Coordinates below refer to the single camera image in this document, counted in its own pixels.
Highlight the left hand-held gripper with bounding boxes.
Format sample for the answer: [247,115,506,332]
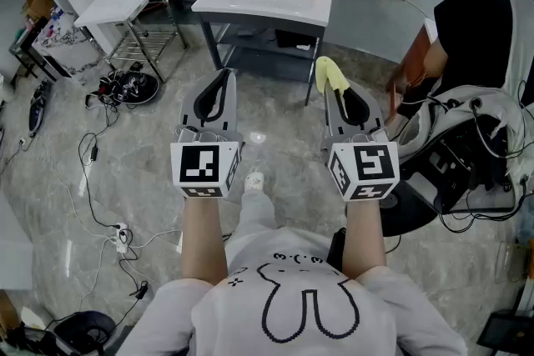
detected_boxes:
[169,68,245,199]

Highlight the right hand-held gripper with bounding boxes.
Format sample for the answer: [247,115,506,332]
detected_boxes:
[320,81,401,202]

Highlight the yellow cleaning cloth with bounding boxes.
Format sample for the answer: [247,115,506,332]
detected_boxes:
[315,56,350,100]

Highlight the person's right forearm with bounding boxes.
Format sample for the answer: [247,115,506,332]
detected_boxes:
[341,198,387,280]

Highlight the person's left forearm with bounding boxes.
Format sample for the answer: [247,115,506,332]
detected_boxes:
[181,195,229,287]

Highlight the black round tray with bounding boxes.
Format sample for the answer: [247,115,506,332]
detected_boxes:
[111,70,161,106]

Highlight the brown wooden cabinet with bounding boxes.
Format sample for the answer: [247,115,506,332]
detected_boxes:
[385,23,439,118]

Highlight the metal rack stand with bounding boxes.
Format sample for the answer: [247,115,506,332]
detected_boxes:
[106,0,189,85]

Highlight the person's grey trousers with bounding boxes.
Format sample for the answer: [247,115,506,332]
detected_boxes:
[239,187,277,231]

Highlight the black round stool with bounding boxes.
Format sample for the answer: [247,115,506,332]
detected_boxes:
[379,178,439,238]

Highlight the white power strip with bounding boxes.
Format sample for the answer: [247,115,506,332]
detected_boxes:
[115,222,129,254]

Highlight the marble table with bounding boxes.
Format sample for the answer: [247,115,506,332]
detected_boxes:
[31,6,112,76]

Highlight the dark clothes iron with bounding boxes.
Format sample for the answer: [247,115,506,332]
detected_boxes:
[28,78,53,138]

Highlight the person's white rabbit-print shirt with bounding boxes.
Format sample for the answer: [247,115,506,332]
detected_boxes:
[116,227,468,356]

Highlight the dark grey sink frame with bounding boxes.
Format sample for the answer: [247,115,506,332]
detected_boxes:
[199,11,327,106]

